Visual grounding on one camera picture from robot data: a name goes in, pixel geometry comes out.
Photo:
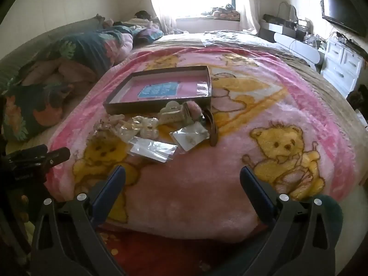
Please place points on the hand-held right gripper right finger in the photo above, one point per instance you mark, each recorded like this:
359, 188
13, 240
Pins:
256, 191

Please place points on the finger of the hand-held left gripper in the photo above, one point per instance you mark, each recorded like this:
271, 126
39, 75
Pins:
28, 152
59, 155

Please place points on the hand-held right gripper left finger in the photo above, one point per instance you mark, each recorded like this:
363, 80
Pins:
113, 188

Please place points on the clear plastic bag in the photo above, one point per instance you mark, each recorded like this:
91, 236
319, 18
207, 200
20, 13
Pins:
152, 149

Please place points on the beaded floral hair clip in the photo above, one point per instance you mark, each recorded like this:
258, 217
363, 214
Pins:
109, 123

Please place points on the clear plastic hair claw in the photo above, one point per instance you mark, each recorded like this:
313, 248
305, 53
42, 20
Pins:
148, 126

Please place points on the plastic bag with earrings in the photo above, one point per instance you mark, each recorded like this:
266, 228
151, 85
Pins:
189, 136

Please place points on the pale beige hair claw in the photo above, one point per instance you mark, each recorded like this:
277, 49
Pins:
171, 107

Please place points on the pink hair scrunchie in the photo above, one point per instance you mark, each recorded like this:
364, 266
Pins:
195, 110

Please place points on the brown cardboard box tray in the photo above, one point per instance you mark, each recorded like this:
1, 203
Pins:
161, 90

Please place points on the pink bear printed blanket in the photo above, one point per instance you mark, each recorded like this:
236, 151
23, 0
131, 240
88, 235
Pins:
201, 184

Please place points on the red patterned cloth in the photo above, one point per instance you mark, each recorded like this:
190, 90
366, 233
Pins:
172, 253

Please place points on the grey bed headboard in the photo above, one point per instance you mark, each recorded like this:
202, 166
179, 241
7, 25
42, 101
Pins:
34, 43

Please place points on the dark floral quilt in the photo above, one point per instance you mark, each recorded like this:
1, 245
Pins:
86, 49

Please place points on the purple pillow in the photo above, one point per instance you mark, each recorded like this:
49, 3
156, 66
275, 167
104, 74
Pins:
149, 34

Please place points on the grey crumpled sheet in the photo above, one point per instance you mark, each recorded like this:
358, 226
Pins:
238, 38

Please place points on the white drawer dresser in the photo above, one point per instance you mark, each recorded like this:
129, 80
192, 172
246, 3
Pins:
342, 63

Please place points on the grey dressing table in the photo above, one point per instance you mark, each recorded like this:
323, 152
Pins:
281, 26

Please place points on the clothes pile on windowsill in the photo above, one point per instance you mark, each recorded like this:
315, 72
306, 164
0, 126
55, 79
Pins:
222, 12

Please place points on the white sheer curtain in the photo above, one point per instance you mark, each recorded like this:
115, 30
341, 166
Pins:
161, 3
248, 3

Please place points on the black flat television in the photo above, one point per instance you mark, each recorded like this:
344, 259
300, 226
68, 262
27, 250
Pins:
342, 8

